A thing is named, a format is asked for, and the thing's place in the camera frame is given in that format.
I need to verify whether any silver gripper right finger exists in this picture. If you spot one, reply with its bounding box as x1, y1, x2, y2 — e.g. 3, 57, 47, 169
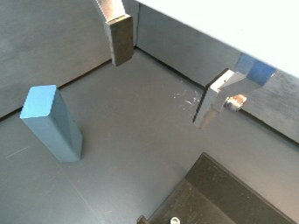
192, 53, 276, 129

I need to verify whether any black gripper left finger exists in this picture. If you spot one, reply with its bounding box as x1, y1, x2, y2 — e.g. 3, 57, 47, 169
94, 0, 134, 67

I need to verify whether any black curved holder stand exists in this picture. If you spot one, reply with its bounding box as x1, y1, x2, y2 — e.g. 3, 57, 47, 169
136, 153, 299, 224

